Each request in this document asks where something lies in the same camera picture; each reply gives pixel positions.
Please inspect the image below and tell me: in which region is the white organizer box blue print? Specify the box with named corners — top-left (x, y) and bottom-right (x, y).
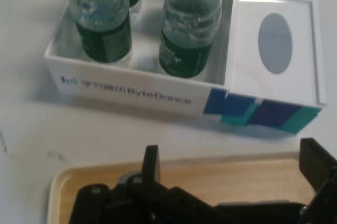
top-left (43, 0), bottom-right (329, 137)

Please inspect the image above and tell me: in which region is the cream tray with wooden base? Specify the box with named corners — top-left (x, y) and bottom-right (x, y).
top-left (47, 152), bottom-right (316, 224)

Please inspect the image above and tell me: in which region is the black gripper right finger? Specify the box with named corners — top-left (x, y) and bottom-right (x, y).
top-left (299, 137), bottom-right (337, 224)

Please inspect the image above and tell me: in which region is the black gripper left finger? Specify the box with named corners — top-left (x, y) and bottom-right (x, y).
top-left (75, 144), bottom-right (219, 224)

